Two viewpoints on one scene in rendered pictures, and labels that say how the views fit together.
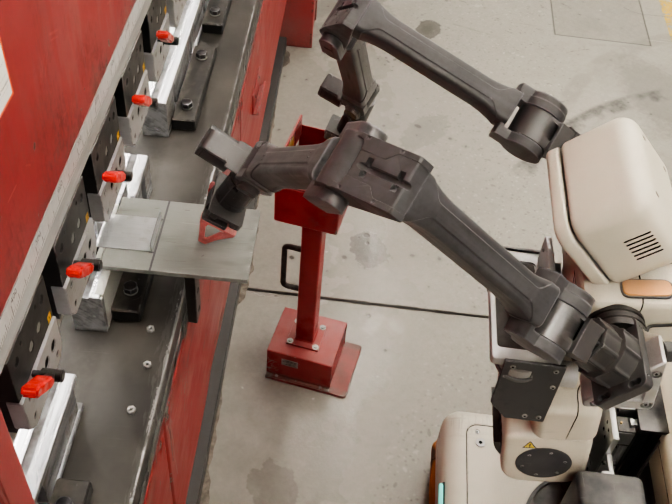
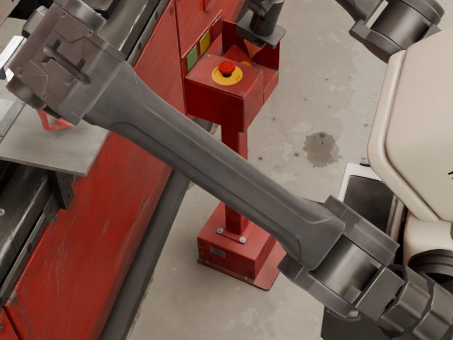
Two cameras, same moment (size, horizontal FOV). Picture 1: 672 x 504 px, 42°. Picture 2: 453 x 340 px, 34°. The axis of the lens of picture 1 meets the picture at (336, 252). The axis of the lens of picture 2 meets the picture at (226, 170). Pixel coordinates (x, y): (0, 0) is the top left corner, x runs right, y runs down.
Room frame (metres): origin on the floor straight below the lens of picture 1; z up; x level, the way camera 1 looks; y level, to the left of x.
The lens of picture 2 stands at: (0.32, -0.33, 1.93)
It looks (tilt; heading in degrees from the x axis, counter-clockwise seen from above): 49 degrees down; 18
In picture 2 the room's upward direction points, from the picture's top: 2 degrees counter-clockwise
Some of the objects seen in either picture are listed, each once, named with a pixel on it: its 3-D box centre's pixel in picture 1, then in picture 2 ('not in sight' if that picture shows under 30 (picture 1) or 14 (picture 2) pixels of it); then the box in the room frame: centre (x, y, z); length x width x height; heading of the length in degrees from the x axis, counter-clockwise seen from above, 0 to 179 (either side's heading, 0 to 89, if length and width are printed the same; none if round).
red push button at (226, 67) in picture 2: not in sight; (226, 71); (1.56, 0.06, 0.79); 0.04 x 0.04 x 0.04
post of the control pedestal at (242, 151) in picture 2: (311, 274); (235, 168); (1.60, 0.06, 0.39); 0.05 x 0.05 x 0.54; 79
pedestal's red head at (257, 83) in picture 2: (318, 174); (232, 71); (1.60, 0.06, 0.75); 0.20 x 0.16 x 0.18; 169
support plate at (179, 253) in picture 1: (182, 238); (37, 124); (1.11, 0.28, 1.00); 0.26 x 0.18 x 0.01; 90
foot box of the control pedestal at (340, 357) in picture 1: (315, 350); (246, 241); (1.60, 0.03, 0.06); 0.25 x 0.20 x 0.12; 79
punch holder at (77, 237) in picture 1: (51, 246); not in sight; (0.89, 0.43, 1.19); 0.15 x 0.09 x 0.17; 0
